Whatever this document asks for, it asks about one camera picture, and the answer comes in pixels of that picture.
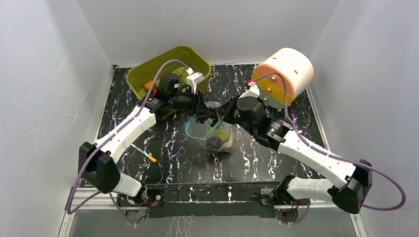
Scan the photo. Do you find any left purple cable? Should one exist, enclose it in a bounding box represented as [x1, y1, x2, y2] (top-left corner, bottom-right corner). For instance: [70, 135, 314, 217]
[66, 59, 194, 226]

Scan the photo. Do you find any dark purple eggplant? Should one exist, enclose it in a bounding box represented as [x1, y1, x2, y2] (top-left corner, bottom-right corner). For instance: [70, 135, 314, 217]
[207, 136, 223, 150]

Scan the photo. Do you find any olive green plastic basket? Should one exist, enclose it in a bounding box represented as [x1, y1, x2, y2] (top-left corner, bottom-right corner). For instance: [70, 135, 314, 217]
[126, 45, 211, 120]

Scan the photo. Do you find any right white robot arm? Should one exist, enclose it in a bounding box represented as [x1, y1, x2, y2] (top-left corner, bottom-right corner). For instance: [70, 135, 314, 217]
[215, 96, 372, 214]

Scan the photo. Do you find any round drawer cabinet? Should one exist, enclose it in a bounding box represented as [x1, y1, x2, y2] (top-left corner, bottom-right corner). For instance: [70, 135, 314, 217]
[251, 48, 314, 109]

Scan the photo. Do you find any orange fruit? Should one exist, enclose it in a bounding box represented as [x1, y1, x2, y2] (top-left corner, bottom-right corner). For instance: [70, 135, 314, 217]
[143, 80, 156, 92]

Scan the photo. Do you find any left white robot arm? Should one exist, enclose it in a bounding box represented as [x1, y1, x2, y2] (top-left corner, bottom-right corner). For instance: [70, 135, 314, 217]
[79, 72, 215, 205]

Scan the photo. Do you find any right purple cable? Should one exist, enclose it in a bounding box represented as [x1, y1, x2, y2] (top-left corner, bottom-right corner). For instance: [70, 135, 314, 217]
[249, 72, 407, 225]

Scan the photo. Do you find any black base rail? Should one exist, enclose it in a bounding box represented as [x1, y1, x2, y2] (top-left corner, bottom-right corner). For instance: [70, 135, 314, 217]
[144, 181, 335, 219]

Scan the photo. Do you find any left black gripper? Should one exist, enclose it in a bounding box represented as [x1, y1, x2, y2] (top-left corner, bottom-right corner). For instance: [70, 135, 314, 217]
[169, 88, 211, 119]

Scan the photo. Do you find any yellow capped marker pen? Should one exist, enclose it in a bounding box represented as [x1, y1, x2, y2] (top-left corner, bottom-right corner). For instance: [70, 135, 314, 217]
[131, 144, 157, 163]

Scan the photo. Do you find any purple cable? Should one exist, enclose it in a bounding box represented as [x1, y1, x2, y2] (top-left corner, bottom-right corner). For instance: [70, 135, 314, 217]
[66, 59, 194, 226]
[249, 72, 407, 225]

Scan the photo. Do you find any clear zip top bag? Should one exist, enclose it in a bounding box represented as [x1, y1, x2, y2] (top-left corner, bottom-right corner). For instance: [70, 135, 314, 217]
[185, 113, 233, 153]

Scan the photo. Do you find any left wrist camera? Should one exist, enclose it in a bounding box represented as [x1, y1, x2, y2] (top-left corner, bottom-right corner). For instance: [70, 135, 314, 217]
[186, 67, 205, 94]

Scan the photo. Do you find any black grape bunch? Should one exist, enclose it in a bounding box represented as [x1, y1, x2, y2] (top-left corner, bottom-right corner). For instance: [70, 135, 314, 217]
[195, 118, 208, 124]

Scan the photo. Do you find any green cabbage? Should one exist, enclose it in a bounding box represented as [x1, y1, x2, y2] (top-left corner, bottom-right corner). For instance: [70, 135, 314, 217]
[213, 126, 233, 149]

